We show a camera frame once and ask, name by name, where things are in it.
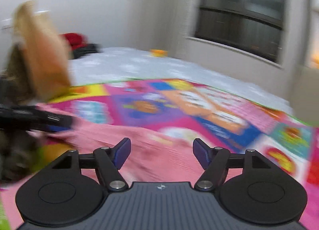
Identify pink knit sweater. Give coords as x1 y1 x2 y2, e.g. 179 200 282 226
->
1 106 202 229

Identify red and black clothes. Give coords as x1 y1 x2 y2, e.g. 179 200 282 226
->
61 33 100 60

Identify colourful cartoon play mat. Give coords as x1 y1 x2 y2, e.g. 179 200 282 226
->
37 79 318 229

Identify small yellow toy block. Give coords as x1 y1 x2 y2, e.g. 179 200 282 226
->
150 49 168 57

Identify dark framed window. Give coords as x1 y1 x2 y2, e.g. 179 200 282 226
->
194 0 285 63

